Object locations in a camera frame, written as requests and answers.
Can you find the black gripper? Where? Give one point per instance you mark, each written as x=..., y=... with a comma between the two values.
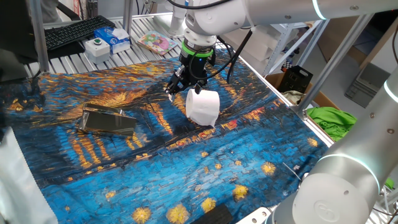
x=196, y=70

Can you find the white toilet paper roll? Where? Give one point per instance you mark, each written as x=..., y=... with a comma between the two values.
x=203, y=109

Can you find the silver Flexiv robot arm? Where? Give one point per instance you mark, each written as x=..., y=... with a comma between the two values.
x=335, y=193

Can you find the colourful children's book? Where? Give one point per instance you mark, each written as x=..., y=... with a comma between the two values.
x=157, y=43

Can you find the white device stand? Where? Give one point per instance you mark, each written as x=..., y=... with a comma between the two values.
x=169, y=25

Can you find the starry night painting tablecloth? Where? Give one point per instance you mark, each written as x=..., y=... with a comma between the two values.
x=155, y=161

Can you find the blue tissue box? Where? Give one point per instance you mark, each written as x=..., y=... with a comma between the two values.
x=109, y=39

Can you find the white box with green button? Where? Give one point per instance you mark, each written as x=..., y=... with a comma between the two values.
x=97, y=51

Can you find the white metal shelf rack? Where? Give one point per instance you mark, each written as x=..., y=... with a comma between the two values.
x=280, y=49

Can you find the black plastic crate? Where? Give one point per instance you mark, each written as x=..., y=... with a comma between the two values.
x=295, y=79

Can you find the black computer keyboard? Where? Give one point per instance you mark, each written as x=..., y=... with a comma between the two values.
x=74, y=31

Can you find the black flat pad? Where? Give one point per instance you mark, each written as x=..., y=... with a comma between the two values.
x=62, y=51

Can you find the thin grey rod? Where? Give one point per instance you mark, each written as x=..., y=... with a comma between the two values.
x=292, y=171

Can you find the brown cardboard box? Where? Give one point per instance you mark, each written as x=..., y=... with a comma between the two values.
x=321, y=99

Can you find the green cloth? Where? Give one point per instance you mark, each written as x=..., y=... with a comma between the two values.
x=332, y=121

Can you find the large brown cardboard sheet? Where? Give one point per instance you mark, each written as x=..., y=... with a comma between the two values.
x=342, y=40

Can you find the black computer monitor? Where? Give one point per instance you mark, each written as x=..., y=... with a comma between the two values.
x=15, y=37

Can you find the grey plastic crate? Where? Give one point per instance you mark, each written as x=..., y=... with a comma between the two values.
x=367, y=84

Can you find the aluminium frame post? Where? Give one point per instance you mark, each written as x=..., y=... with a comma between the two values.
x=38, y=37
x=329, y=71
x=128, y=15

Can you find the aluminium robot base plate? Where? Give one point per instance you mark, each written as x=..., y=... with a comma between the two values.
x=255, y=216

